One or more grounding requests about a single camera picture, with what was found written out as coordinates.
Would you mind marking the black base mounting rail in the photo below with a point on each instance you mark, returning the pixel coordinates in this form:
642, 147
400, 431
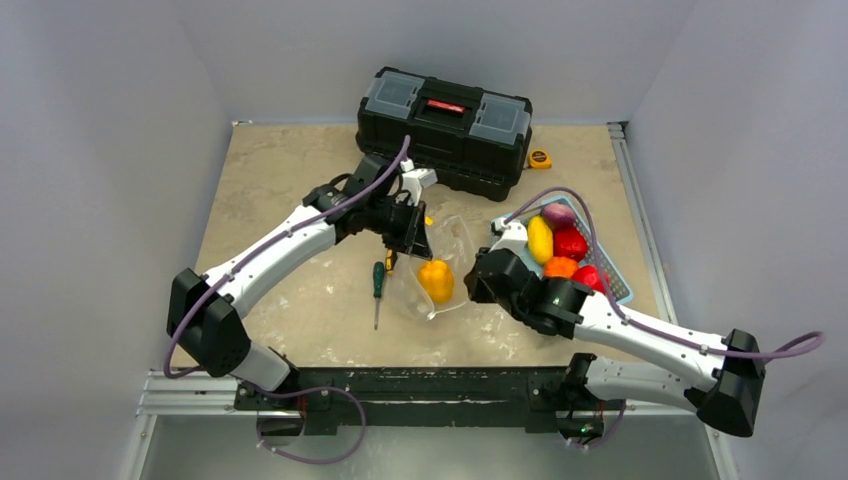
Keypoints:
320, 400

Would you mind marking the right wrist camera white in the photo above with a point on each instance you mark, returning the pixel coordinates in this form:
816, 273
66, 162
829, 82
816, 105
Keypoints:
511, 236

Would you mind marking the yellow mango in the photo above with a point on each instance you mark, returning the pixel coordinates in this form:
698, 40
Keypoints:
540, 240

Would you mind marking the black yellow screwdriver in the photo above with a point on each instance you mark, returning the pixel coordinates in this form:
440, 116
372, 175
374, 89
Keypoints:
390, 261

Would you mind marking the red tomato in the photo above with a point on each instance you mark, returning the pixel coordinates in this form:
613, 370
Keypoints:
591, 277

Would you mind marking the black plastic toolbox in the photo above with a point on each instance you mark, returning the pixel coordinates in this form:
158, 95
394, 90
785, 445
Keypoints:
476, 140

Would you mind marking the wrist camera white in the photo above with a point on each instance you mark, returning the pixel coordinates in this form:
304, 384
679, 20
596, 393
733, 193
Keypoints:
413, 181
511, 236

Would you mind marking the clear zip top bag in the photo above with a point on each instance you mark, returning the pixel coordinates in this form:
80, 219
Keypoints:
423, 289

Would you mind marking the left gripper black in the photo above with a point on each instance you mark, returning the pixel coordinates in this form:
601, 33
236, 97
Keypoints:
413, 240

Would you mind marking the light blue plastic basket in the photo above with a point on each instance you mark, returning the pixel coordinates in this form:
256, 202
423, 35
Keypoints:
620, 287

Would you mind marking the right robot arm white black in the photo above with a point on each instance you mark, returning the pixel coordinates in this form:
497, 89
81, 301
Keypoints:
718, 377

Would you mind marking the green handled screwdriver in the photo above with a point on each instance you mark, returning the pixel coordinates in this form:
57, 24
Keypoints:
378, 280

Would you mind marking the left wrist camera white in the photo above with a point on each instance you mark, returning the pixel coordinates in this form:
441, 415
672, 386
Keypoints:
413, 181

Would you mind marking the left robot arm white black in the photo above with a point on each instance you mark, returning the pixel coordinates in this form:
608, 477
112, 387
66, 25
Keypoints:
206, 310

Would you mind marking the yellow tape measure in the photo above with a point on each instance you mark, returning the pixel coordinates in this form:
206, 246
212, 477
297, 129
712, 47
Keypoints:
539, 159

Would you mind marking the red bell pepper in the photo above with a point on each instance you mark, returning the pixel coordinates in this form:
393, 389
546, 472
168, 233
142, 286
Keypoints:
570, 243

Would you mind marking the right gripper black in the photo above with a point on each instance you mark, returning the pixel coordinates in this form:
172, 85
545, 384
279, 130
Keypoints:
494, 277

